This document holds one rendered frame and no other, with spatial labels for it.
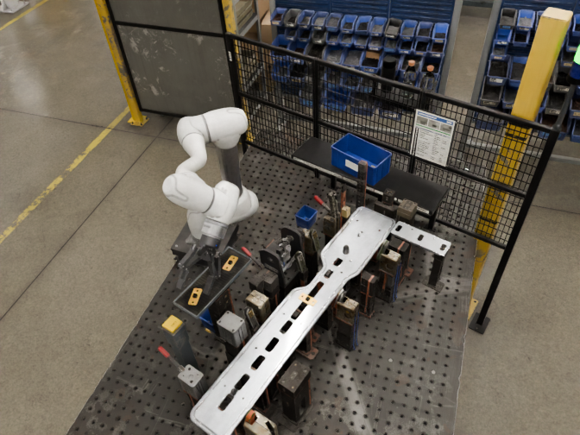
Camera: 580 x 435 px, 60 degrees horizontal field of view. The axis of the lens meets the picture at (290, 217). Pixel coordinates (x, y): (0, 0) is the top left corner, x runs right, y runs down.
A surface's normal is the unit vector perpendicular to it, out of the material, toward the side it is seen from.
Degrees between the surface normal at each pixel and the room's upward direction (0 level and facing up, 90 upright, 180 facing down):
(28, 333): 0
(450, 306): 0
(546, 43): 90
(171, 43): 89
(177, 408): 0
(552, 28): 90
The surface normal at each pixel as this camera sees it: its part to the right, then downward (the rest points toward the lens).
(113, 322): -0.05, -0.69
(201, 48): -0.34, 0.68
